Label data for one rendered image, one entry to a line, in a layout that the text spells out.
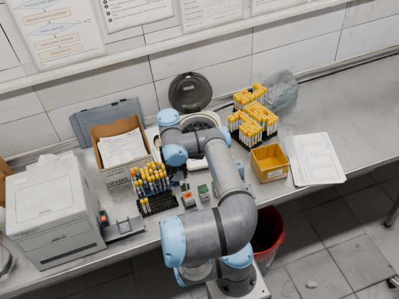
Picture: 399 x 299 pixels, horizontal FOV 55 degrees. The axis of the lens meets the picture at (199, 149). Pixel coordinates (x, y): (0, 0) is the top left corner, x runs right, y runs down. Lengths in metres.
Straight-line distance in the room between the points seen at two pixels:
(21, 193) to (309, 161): 1.22
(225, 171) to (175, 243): 0.27
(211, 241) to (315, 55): 1.56
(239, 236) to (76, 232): 0.79
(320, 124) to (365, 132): 0.21
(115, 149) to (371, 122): 1.28
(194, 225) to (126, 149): 1.05
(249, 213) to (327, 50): 1.51
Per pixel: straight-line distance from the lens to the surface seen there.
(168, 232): 0.87
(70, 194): 1.46
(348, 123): 2.06
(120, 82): 1.84
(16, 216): 1.50
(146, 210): 1.65
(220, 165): 1.05
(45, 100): 1.86
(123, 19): 1.69
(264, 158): 1.82
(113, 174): 1.74
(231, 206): 0.90
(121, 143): 1.90
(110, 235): 1.63
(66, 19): 1.64
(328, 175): 1.79
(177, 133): 1.22
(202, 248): 0.87
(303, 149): 1.87
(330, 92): 2.22
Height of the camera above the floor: 2.28
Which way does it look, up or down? 48 degrees down
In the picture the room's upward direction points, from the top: 7 degrees counter-clockwise
